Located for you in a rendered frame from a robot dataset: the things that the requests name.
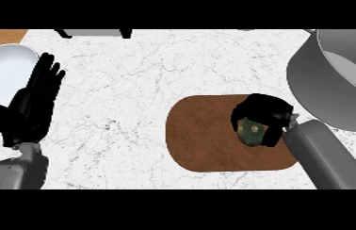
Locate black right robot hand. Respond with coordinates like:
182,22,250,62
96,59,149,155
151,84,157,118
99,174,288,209
229,92,297,148

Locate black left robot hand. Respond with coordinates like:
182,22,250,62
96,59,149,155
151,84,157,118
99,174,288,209
0,52,67,148

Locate green squash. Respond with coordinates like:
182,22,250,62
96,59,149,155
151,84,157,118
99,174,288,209
235,117,270,146

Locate brown wooden cutting board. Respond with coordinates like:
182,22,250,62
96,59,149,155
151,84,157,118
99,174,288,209
164,94,300,173

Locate grey metal pot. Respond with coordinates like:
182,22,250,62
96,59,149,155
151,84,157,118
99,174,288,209
285,29,356,133

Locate white rounded appliance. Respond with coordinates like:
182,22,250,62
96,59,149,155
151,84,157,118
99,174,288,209
0,43,41,109

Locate grey appliance with black legs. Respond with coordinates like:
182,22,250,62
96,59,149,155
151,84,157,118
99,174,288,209
53,29,133,40

